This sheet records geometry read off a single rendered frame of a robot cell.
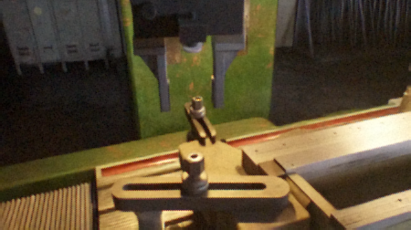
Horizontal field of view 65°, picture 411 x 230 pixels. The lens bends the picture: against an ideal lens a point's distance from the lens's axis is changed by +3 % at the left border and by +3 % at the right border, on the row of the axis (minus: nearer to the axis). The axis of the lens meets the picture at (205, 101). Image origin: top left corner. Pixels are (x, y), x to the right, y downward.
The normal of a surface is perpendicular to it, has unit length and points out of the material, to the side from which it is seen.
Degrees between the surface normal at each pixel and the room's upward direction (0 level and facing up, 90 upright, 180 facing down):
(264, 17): 90
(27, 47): 90
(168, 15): 90
